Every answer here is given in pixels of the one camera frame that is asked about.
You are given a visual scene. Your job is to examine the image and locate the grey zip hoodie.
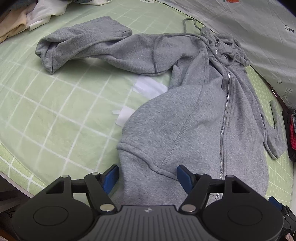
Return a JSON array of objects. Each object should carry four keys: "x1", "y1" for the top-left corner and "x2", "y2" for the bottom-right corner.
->
[{"x1": 36, "y1": 16, "x2": 286, "y2": 206}]

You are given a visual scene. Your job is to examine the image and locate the red checked folded garment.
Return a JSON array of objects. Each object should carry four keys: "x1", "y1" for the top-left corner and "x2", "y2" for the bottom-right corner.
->
[{"x1": 290, "y1": 116, "x2": 296, "y2": 150}]

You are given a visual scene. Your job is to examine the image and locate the pale grey carrot-print sheet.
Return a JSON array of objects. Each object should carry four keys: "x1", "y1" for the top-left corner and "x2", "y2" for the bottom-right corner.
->
[{"x1": 164, "y1": 1, "x2": 296, "y2": 108}]

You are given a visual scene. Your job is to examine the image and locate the white t-shirt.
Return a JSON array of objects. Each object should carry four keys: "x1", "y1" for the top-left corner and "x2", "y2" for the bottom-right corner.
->
[{"x1": 27, "y1": 0, "x2": 111, "y2": 31}]

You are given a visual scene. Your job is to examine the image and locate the beige garment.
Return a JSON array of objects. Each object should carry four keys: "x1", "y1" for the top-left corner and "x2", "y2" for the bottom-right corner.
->
[{"x1": 1, "y1": 1, "x2": 36, "y2": 43}]

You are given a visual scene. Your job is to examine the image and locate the blue denim jeans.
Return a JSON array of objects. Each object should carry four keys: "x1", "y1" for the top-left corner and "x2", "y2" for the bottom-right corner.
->
[{"x1": 7, "y1": 0, "x2": 36, "y2": 11}]

